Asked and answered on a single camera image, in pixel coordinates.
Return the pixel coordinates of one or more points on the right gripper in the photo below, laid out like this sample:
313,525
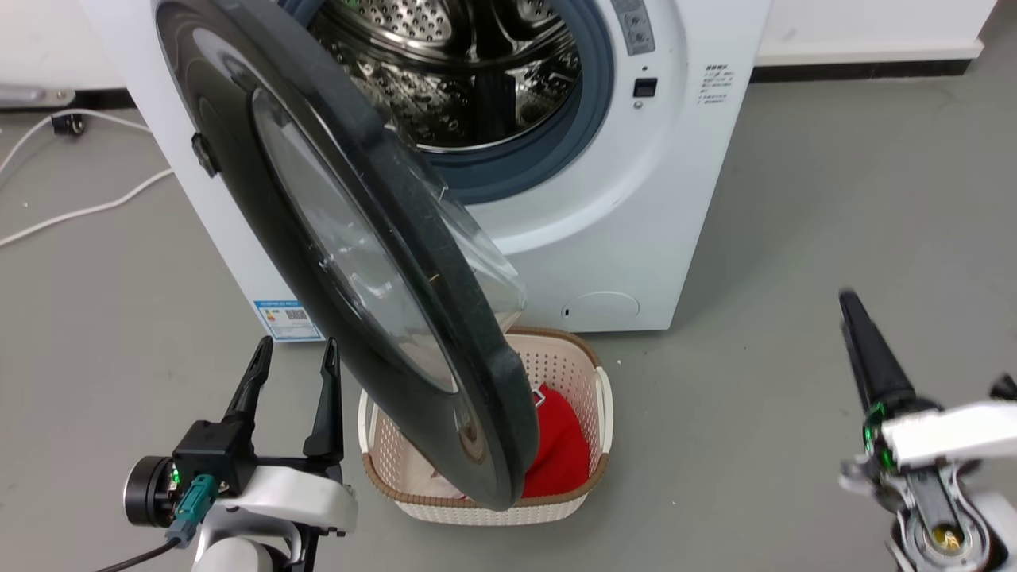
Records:
945,437

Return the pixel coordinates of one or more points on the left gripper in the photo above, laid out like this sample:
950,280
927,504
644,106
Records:
218,457

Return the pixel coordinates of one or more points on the black round washing machine door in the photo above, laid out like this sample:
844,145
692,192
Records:
254,206

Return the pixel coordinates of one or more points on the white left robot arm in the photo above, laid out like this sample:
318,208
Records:
238,552

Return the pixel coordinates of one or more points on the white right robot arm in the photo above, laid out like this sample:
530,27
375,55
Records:
945,532

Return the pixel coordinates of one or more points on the white front-load washing machine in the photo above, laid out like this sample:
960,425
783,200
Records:
636,206

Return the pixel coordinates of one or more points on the black door lock latch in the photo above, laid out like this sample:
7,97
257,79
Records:
645,87

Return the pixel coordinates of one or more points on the grey rubber door gasket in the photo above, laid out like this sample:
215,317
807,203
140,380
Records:
588,103

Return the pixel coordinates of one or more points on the blue energy label sticker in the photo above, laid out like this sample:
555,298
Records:
288,319

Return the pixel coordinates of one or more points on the white woven plastic laundry basket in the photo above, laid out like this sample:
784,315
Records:
562,364

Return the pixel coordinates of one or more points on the red garment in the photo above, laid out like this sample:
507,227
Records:
560,445

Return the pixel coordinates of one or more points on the round drain filter cover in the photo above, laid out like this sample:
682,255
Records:
601,307

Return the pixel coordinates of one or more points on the black caster wheel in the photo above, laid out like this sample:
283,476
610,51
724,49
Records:
68,124

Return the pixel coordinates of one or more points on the stainless steel perforated drum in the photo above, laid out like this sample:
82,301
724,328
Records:
477,71

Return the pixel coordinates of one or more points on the black wall baseboard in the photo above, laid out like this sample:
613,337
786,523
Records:
858,71

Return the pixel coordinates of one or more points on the grey metal base plate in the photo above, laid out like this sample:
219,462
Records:
32,95

